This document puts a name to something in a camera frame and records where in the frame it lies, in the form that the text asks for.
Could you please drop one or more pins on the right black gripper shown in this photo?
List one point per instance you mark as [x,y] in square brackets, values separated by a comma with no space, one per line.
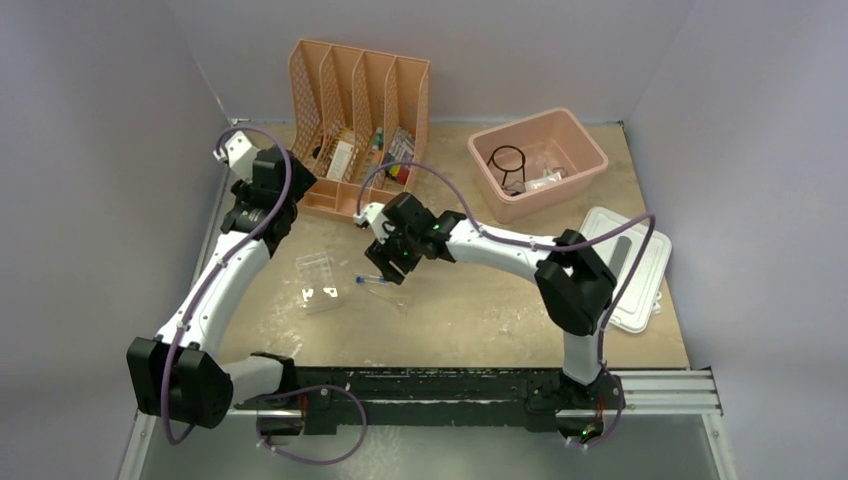
[382,254]

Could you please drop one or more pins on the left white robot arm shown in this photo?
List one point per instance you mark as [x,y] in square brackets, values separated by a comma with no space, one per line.
[175,374]

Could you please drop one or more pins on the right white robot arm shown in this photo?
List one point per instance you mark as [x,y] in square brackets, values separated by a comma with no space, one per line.
[575,284]

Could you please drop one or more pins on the blue capped test tube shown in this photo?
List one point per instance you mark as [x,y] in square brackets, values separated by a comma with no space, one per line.
[370,279]

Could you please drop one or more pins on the green capped tube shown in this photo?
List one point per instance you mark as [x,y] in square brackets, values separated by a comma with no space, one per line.
[374,154]

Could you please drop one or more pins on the white orange box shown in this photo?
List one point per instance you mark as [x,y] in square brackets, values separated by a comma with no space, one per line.
[341,156]

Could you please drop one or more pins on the clear test tube rack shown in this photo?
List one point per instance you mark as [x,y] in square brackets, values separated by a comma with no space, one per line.
[318,288]

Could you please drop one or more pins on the orange plastic file organizer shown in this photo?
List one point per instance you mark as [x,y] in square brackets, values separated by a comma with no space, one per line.
[334,87]

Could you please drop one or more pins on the pink plastic bin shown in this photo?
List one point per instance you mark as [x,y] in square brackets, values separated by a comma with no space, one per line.
[550,139]

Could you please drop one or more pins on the white plastic bin lid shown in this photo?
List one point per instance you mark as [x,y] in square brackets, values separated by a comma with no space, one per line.
[639,268]

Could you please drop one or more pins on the black wire tripod stand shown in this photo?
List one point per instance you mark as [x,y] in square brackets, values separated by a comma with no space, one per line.
[508,164]

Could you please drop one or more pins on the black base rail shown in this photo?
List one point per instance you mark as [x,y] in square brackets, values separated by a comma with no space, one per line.
[538,400]

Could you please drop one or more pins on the aluminium frame rail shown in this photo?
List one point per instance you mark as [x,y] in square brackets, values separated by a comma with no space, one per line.
[670,392]

